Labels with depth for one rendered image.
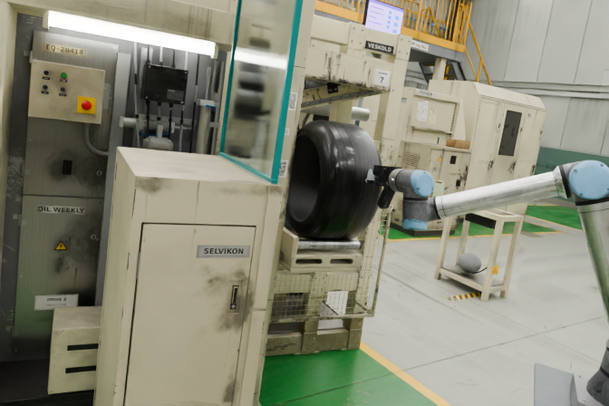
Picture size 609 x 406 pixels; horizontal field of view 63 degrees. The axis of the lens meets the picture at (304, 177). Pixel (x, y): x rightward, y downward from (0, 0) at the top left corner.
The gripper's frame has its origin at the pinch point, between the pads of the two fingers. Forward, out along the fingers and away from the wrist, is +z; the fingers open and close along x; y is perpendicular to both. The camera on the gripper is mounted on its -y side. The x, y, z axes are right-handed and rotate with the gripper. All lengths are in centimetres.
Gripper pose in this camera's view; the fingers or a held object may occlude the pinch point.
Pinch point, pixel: (368, 181)
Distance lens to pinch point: 210.4
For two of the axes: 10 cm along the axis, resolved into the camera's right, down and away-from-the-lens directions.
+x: -9.0, -0.7, -4.4
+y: 0.9, -10.0, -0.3
